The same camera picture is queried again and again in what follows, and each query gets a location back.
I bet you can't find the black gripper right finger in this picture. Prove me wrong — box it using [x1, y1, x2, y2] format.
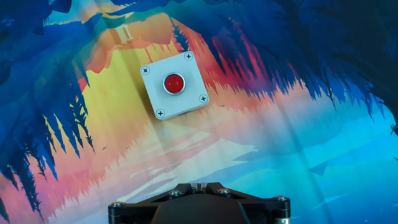
[198, 182, 292, 224]

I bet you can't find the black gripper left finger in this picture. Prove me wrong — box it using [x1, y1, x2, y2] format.
[108, 182, 200, 224]

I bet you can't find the white red push button box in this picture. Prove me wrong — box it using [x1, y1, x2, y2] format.
[139, 50, 210, 121]

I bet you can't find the colourful landscape print cloth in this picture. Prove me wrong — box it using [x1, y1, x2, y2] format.
[0, 0, 398, 224]

